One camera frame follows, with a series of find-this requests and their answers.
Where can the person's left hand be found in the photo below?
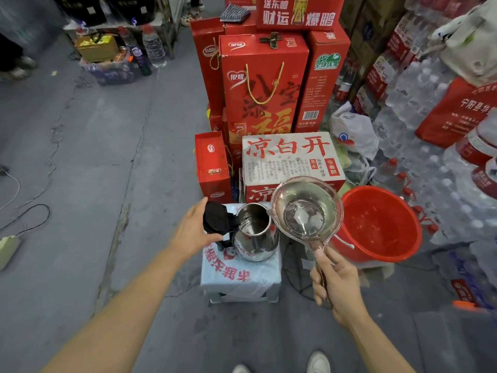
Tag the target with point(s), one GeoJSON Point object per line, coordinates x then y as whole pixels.
{"type": "Point", "coordinates": [192, 233]}

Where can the person's right hand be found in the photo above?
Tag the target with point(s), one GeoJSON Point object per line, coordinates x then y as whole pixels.
{"type": "Point", "coordinates": [341, 287]}

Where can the red plastic bucket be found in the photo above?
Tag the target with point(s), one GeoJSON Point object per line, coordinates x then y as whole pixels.
{"type": "Point", "coordinates": [380, 229]}

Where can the clear plastic water ladle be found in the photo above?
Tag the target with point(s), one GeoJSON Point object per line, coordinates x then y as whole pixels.
{"type": "Point", "coordinates": [306, 198]}

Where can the person's left forearm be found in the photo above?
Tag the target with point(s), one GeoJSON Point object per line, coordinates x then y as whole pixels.
{"type": "Point", "coordinates": [124, 318]}

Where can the large red-label water bottle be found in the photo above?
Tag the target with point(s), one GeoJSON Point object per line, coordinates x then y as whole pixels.
{"type": "Point", "coordinates": [473, 147]}
{"type": "Point", "coordinates": [485, 180]}

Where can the stack of bottled water packs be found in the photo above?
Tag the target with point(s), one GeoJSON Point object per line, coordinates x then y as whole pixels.
{"type": "Point", "coordinates": [419, 112]}

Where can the clear plastic sheet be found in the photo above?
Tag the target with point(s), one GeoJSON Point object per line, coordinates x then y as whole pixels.
{"type": "Point", "coordinates": [372, 268]}

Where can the stool covered with white bag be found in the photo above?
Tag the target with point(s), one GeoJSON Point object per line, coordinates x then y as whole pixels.
{"type": "Point", "coordinates": [240, 275]}

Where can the small red gift box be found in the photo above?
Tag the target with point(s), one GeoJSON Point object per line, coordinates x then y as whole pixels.
{"type": "Point", "coordinates": [211, 167]}

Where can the white sneaker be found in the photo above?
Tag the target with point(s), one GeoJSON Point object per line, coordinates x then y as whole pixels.
{"type": "Point", "coordinates": [240, 369]}
{"type": "Point", "coordinates": [318, 363]}

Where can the white and red carton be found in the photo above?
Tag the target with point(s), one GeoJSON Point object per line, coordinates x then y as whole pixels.
{"type": "Point", "coordinates": [287, 159]}

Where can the clear jug with orange cap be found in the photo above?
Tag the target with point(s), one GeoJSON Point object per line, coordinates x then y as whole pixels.
{"type": "Point", "coordinates": [458, 341]}

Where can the green leafy vegetables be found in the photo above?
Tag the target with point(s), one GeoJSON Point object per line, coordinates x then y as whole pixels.
{"type": "Point", "coordinates": [341, 155]}

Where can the white plastic bag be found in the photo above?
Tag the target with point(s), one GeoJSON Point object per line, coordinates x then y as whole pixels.
{"type": "Point", "coordinates": [353, 128]}

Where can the blue wrapped bottle pack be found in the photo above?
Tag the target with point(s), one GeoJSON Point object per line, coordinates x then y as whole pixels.
{"type": "Point", "coordinates": [106, 73]}

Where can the beige power strip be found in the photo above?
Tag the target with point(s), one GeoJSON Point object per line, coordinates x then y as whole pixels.
{"type": "Point", "coordinates": [7, 252]}

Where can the purple drink bottle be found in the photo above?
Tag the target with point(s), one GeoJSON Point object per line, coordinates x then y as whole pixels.
{"type": "Point", "coordinates": [138, 54]}

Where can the red box with green logo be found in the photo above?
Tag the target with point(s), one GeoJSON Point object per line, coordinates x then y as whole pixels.
{"type": "Point", "coordinates": [322, 85]}

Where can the dark soda bottle red label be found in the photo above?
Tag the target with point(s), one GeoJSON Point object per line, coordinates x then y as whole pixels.
{"type": "Point", "coordinates": [343, 87]}

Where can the metal shelf rack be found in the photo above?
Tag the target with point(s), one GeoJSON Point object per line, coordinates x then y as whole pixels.
{"type": "Point", "coordinates": [163, 31]}

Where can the red tote bag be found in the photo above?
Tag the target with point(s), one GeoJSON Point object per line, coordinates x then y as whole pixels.
{"type": "Point", "coordinates": [454, 116]}

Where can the yellow basket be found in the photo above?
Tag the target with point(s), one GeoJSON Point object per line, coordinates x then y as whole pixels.
{"type": "Point", "coordinates": [97, 48]}

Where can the grey patterned cloth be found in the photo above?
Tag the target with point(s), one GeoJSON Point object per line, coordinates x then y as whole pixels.
{"type": "Point", "coordinates": [235, 13]}

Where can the black carton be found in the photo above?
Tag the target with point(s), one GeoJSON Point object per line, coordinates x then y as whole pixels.
{"type": "Point", "coordinates": [81, 9]}
{"type": "Point", "coordinates": [130, 7]}

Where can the red carton with yellow print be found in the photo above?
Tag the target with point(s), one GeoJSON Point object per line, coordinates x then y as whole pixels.
{"type": "Point", "coordinates": [299, 15]}

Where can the stack of brown cartons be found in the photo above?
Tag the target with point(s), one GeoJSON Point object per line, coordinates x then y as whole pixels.
{"type": "Point", "coordinates": [372, 27]}

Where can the beige canvas bag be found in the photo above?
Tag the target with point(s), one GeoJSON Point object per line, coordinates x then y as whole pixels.
{"type": "Point", "coordinates": [473, 46]}

